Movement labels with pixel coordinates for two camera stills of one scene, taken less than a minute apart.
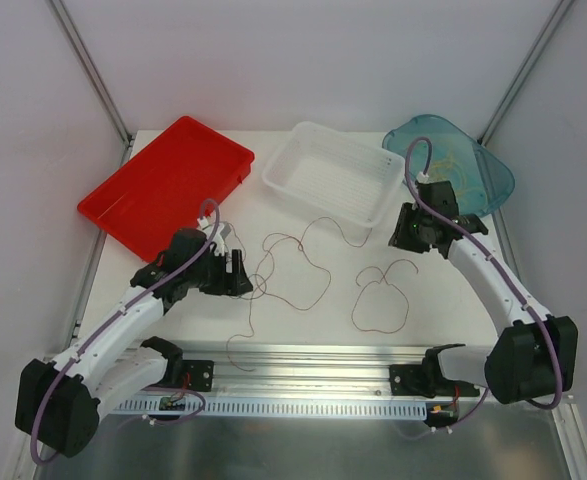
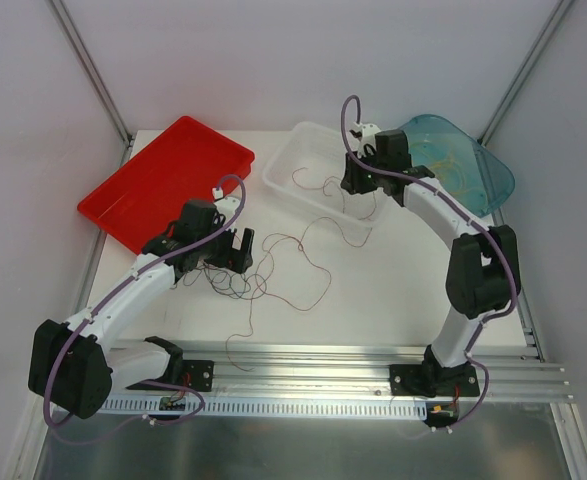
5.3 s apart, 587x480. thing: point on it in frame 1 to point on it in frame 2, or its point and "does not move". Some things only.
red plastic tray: x=164 y=188 does not move
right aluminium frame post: x=527 y=66 does not move
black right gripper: x=404 y=230 to x=355 y=176
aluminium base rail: x=296 y=371 does not move
